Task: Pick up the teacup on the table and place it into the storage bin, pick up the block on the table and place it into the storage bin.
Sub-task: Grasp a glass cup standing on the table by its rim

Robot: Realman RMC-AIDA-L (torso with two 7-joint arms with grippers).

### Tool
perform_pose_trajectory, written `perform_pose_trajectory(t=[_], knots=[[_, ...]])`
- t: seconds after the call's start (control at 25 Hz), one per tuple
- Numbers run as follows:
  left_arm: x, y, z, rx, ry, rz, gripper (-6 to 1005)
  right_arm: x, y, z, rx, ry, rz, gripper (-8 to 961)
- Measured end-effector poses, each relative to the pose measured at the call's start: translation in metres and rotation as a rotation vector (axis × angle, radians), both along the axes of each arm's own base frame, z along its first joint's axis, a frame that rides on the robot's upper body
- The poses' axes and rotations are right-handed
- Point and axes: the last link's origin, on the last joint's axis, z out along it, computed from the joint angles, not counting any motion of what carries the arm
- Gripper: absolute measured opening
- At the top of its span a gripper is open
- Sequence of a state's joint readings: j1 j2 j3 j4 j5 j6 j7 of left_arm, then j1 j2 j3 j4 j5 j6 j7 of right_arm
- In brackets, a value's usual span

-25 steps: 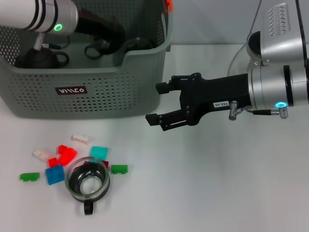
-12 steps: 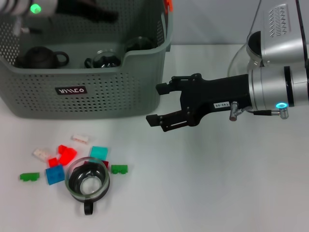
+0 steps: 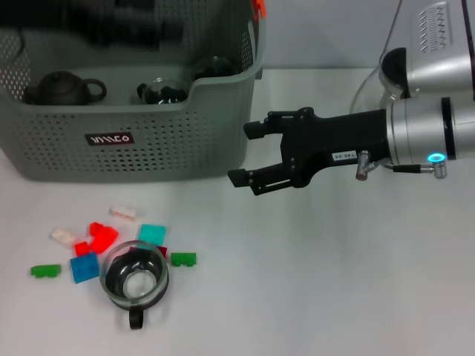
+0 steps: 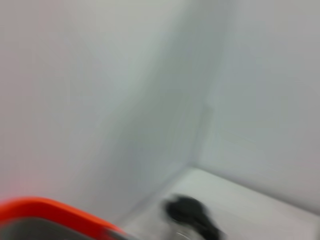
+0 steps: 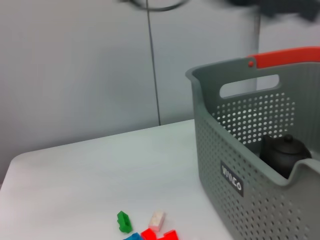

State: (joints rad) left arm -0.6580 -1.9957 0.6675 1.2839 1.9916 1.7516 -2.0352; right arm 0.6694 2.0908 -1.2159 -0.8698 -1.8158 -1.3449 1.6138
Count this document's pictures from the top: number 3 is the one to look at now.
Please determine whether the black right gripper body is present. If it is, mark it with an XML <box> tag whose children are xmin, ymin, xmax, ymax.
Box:
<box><xmin>281</xmin><ymin>110</ymin><xmax>390</xmax><ymax>188</ymax></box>

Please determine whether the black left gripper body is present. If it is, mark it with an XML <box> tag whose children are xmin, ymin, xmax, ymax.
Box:
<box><xmin>73</xmin><ymin>0</ymin><xmax>186</xmax><ymax>52</ymax></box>

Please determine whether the glass teacup with black base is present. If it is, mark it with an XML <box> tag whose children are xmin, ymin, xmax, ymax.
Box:
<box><xmin>135</xmin><ymin>76</ymin><xmax>189</xmax><ymax>106</ymax></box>
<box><xmin>191</xmin><ymin>56</ymin><xmax>238</xmax><ymax>81</ymax></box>
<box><xmin>99</xmin><ymin>240</ymin><xmax>171</xmax><ymax>331</ymax></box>

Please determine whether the grey-green perforated storage bin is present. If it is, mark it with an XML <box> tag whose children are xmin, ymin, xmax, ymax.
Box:
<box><xmin>0</xmin><ymin>0</ymin><xmax>268</xmax><ymax>185</ymax></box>

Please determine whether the dark clay teapot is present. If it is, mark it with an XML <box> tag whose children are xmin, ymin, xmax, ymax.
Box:
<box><xmin>23</xmin><ymin>70</ymin><xmax>108</xmax><ymax>106</ymax></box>

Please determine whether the green building brick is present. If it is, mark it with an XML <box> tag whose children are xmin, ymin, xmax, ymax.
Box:
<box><xmin>29</xmin><ymin>263</ymin><xmax>62</xmax><ymax>279</ymax></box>
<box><xmin>170</xmin><ymin>251</ymin><xmax>197</xmax><ymax>268</ymax></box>

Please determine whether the teal building brick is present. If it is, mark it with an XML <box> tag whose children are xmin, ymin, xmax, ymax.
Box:
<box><xmin>137</xmin><ymin>223</ymin><xmax>168</xmax><ymax>248</ymax></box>

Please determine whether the white building brick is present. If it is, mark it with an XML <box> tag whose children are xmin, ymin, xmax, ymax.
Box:
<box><xmin>50</xmin><ymin>225</ymin><xmax>81</xmax><ymax>249</ymax></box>
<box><xmin>108</xmin><ymin>206</ymin><xmax>139</xmax><ymax>223</ymax></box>

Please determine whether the large bright red brick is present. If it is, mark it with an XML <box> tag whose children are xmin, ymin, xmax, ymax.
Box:
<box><xmin>88</xmin><ymin>221</ymin><xmax>119</xmax><ymax>255</ymax></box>

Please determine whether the blue building brick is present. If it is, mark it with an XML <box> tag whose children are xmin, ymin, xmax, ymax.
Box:
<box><xmin>70</xmin><ymin>254</ymin><xmax>101</xmax><ymax>286</ymax></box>

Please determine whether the right gripper cable with plug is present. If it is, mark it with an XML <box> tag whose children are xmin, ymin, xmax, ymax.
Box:
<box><xmin>355</xmin><ymin>150</ymin><xmax>428</xmax><ymax>182</ymax></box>

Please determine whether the thin grey wall cable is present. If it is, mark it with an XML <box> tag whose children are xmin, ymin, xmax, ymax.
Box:
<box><xmin>381</xmin><ymin>0</ymin><xmax>404</xmax><ymax>53</ymax></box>

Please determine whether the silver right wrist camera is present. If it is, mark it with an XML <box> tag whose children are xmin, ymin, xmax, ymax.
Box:
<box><xmin>406</xmin><ymin>0</ymin><xmax>475</xmax><ymax>101</ymax></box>

